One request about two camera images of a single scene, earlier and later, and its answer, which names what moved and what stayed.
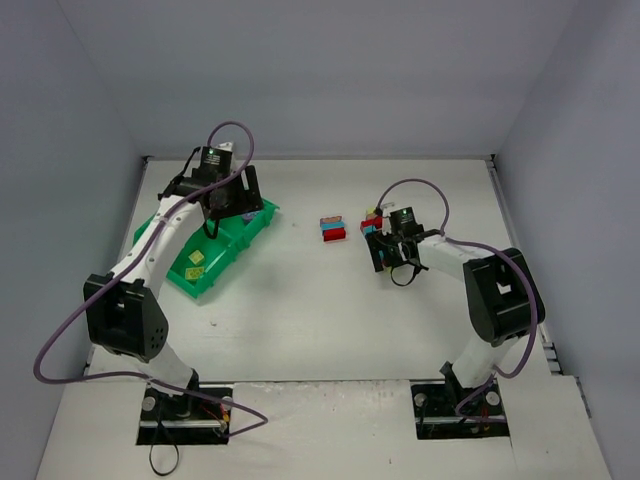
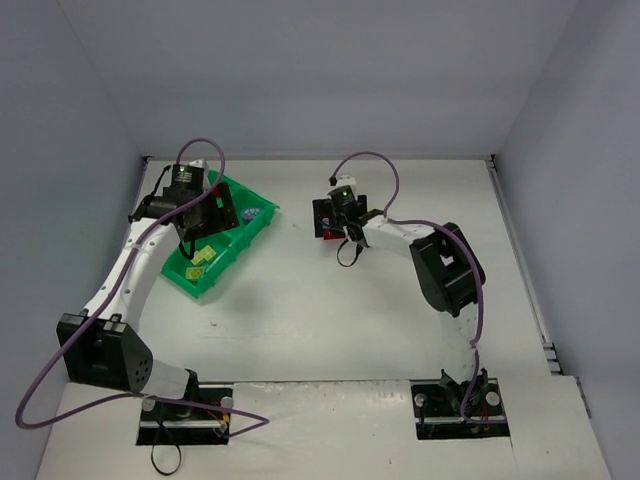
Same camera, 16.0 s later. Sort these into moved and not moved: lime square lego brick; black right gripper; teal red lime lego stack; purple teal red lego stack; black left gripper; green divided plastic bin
Moved: teal red lime lego stack; black right gripper; black left gripper
Not moved: lime square lego brick; green divided plastic bin; purple teal red lego stack
